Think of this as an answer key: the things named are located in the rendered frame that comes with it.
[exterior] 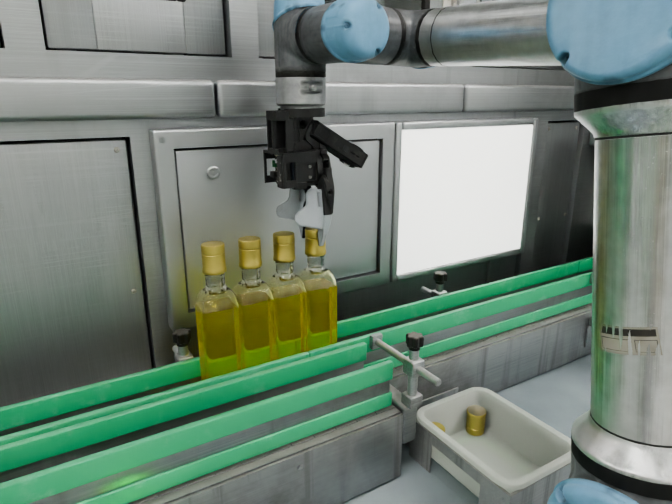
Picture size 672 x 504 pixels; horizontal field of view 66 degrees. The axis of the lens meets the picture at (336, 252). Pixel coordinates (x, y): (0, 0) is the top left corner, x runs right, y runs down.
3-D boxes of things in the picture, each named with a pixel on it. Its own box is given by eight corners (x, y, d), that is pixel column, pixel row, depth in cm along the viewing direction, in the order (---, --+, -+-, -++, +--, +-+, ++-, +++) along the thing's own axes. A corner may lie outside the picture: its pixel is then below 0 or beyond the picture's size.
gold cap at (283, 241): (289, 255, 85) (289, 229, 84) (299, 260, 82) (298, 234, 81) (269, 258, 83) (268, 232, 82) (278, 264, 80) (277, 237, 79)
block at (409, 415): (385, 410, 95) (386, 377, 93) (419, 438, 87) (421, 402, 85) (369, 416, 93) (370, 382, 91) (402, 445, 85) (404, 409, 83)
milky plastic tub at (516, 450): (477, 422, 101) (480, 383, 99) (580, 493, 83) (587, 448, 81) (407, 452, 93) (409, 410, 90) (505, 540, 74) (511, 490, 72)
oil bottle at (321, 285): (322, 369, 96) (321, 260, 90) (338, 382, 92) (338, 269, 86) (296, 377, 93) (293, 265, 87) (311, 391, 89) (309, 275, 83)
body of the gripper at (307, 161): (264, 186, 82) (260, 108, 78) (311, 182, 86) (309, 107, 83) (285, 194, 76) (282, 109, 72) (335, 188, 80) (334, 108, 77)
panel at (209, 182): (515, 250, 136) (529, 117, 126) (524, 253, 133) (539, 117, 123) (168, 326, 91) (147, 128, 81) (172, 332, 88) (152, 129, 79)
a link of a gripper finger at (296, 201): (271, 234, 87) (274, 183, 83) (302, 229, 90) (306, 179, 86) (279, 242, 85) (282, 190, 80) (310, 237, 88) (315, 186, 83)
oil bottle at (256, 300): (266, 387, 90) (260, 272, 84) (279, 402, 86) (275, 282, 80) (235, 396, 88) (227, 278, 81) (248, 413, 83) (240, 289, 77)
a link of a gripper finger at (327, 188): (313, 216, 82) (306, 161, 81) (322, 215, 83) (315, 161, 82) (327, 215, 78) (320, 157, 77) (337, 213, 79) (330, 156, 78)
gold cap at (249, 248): (256, 260, 82) (255, 234, 81) (265, 266, 79) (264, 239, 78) (235, 264, 80) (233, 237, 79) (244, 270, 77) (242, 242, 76)
